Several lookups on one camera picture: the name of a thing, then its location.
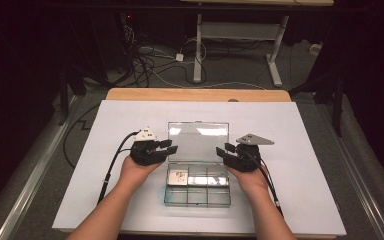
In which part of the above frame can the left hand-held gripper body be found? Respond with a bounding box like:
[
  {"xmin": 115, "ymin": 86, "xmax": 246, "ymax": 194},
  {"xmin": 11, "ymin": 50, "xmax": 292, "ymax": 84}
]
[{"xmin": 129, "ymin": 125, "xmax": 165, "ymax": 167}]

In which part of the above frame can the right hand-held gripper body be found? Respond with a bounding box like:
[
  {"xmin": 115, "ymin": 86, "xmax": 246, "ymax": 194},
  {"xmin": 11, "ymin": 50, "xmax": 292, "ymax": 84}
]
[{"xmin": 224, "ymin": 133, "xmax": 275, "ymax": 173}]

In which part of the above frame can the white cartoon print tile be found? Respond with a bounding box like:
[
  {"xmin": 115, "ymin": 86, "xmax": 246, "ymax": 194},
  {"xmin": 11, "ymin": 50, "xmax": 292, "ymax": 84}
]
[{"xmin": 167, "ymin": 169, "xmax": 188, "ymax": 186}]

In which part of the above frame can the transparent grey compartment box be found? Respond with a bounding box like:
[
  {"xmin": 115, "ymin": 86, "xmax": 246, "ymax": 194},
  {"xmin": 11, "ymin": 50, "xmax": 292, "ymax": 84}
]
[{"xmin": 164, "ymin": 121, "xmax": 232, "ymax": 208}]

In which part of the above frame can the person's left hand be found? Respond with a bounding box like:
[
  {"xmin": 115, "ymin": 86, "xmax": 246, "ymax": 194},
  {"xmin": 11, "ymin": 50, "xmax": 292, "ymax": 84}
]
[{"xmin": 118, "ymin": 154, "xmax": 163, "ymax": 191}]

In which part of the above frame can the person's right hand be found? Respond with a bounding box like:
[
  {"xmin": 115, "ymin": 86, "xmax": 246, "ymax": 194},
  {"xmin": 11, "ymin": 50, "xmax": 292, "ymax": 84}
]
[{"xmin": 226, "ymin": 164, "xmax": 271, "ymax": 198}]

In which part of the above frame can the white table cover sheet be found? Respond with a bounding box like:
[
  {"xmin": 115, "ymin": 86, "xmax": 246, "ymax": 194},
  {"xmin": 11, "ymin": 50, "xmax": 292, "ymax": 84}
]
[{"xmin": 52, "ymin": 99, "xmax": 347, "ymax": 237}]

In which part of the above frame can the wooden table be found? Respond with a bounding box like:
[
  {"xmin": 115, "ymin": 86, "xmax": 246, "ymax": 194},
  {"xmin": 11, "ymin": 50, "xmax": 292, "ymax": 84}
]
[{"xmin": 59, "ymin": 87, "xmax": 338, "ymax": 240}]

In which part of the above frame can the black stand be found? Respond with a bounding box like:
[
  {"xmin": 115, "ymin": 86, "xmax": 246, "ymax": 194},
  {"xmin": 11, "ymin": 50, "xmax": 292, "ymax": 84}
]
[
  {"xmin": 57, "ymin": 64, "xmax": 88, "ymax": 127},
  {"xmin": 289, "ymin": 64, "xmax": 345, "ymax": 138}
]

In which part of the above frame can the small white box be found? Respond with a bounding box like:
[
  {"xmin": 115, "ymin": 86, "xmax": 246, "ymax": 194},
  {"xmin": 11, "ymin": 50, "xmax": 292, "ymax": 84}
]
[{"xmin": 309, "ymin": 42, "xmax": 324, "ymax": 57}]

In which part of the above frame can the black curtain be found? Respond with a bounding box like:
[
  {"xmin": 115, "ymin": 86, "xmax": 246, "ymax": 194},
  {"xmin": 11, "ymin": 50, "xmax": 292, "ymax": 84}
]
[
  {"xmin": 0, "ymin": 0, "xmax": 128, "ymax": 221},
  {"xmin": 316, "ymin": 0, "xmax": 384, "ymax": 201}
]

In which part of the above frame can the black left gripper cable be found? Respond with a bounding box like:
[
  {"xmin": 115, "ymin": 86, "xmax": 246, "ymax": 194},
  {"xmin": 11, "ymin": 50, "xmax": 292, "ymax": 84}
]
[
  {"xmin": 106, "ymin": 148, "xmax": 133, "ymax": 183},
  {"xmin": 97, "ymin": 131, "xmax": 140, "ymax": 205}
]

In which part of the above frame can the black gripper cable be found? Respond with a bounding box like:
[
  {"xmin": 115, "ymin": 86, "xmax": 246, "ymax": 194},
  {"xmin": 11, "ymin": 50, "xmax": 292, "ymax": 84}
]
[
  {"xmin": 238, "ymin": 148, "xmax": 284, "ymax": 218},
  {"xmin": 97, "ymin": 131, "xmax": 140, "ymax": 205},
  {"xmin": 106, "ymin": 148, "xmax": 133, "ymax": 183}
]

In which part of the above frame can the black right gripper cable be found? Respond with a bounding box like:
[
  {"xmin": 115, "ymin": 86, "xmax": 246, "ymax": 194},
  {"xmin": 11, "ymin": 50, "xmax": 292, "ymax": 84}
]
[{"xmin": 238, "ymin": 148, "xmax": 284, "ymax": 218}]

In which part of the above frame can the white floor cable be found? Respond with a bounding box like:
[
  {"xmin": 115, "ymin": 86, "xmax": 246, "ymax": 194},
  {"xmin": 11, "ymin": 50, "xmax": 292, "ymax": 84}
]
[{"xmin": 139, "ymin": 45, "xmax": 268, "ymax": 91}]

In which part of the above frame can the black floor cable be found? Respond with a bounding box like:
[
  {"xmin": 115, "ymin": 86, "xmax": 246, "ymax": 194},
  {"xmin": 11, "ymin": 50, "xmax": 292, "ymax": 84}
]
[{"xmin": 62, "ymin": 103, "xmax": 102, "ymax": 169}]

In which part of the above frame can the tangle of black floor cables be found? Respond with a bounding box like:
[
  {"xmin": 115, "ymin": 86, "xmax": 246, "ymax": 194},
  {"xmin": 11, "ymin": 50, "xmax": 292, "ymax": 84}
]
[{"xmin": 121, "ymin": 23, "xmax": 209, "ymax": 88}]

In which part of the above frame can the aluminium rail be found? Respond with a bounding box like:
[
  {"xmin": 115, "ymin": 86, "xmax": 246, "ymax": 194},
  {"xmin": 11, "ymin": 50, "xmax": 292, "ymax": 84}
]
[
  {"xmin": 314, "ymin": 99, "xmax": 384, "ymax": 240},
  {"xmin": 0, "ymin": 94, "xmax": 83, "ymax": 240}
]

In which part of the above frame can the white metal frame desk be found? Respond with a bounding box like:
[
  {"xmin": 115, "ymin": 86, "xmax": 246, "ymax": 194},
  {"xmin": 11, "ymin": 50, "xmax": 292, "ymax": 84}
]
[{"xmin": 179, "ymin": 0, "xmax": 335, "ymax": 88}]

